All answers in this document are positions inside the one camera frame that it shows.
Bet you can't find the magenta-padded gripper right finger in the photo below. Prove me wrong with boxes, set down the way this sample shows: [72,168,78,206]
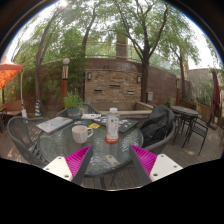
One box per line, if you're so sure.
[128,143,184,186]

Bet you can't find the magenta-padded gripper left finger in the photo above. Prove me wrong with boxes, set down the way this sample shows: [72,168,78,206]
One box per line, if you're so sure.
[43,144,94,186]

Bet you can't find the clear white-capped drink bottle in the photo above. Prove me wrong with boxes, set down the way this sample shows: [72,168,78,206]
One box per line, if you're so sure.
[105,107,120,144]

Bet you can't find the grey mesh armchair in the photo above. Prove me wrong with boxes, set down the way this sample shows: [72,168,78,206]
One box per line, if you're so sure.
[7,115,51,168]
[55,102,101,118]
[143,119,178,156]

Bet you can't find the white ribbed mug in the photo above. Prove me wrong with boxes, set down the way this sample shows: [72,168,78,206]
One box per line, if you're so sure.
[71,124,94,145]

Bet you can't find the yellow card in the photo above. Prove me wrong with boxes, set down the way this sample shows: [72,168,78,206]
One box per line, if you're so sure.
[88,122,102,130]

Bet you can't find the flat round red coaster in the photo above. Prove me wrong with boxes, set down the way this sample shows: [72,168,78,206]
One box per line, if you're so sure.
[104,135,120,145]

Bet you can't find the black backpack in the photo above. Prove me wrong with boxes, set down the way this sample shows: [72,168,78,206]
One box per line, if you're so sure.
[139,104,175,148]

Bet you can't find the black laptop with stickers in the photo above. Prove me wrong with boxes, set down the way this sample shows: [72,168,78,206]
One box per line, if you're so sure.
[96,116,140,134]

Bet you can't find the white printed booklet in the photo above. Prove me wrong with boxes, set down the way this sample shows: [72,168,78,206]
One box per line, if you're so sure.
[80,113,102,121]

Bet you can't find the black metal patio chair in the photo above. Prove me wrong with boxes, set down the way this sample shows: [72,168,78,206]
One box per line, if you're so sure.
[181,113,214,157]

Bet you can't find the round dark patio table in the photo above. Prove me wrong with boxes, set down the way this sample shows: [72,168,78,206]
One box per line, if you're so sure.
[170,105,200,148]

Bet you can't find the blue yellow striped cone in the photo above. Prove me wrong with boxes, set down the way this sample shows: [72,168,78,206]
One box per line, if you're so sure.
[34,99,42,118]

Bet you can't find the wooden garden bench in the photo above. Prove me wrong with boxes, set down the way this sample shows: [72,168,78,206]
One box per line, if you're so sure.
[1,99,24,118]

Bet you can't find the dark patio chair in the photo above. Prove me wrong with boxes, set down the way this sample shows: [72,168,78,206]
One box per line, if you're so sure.
[0,107,9,134]

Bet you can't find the closed maroon patio umbrella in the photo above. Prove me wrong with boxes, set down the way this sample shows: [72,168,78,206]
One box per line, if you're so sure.
[211,68,222,118]

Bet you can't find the orange canopy tent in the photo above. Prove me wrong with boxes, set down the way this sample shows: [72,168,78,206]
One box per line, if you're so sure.
[0,62,24,90]

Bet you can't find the globe-topped garden lamp post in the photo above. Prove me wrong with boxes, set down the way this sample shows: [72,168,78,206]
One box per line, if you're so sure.
[60,57,71,109]

